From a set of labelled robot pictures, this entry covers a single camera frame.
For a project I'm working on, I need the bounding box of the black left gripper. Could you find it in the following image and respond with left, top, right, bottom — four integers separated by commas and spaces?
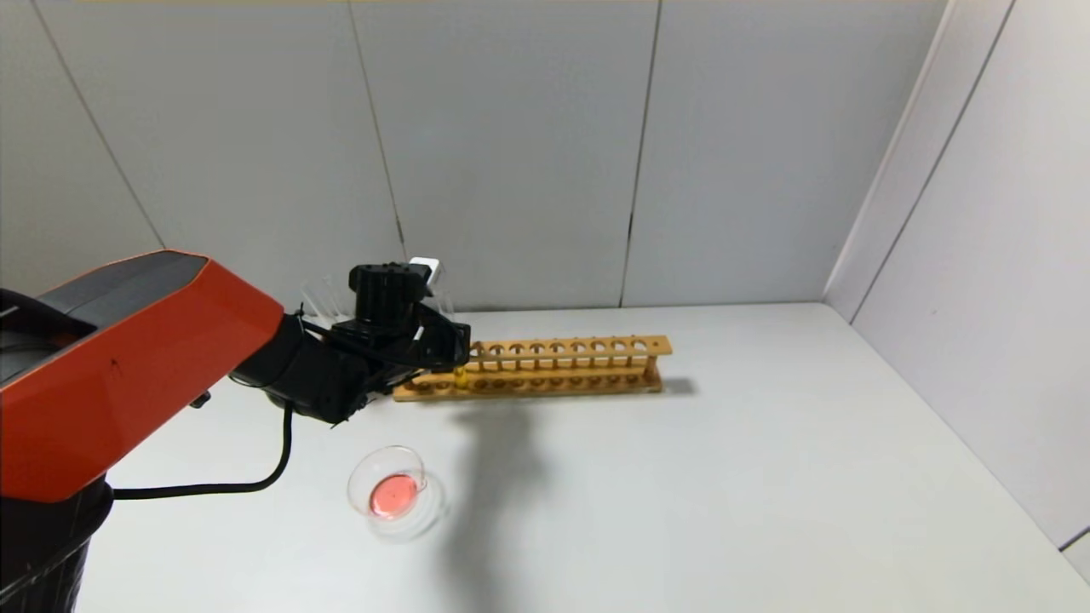
403, 303, 472, 372

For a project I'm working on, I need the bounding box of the test tube with red pigment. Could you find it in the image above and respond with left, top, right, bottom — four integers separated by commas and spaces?
299, 276, 343, 321

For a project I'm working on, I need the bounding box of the wooden test tube rack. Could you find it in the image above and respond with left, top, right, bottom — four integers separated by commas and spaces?
392, 335, 674, 403

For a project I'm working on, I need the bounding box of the clear glass beaker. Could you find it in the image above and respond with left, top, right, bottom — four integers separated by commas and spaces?
347, 444, 444, 539

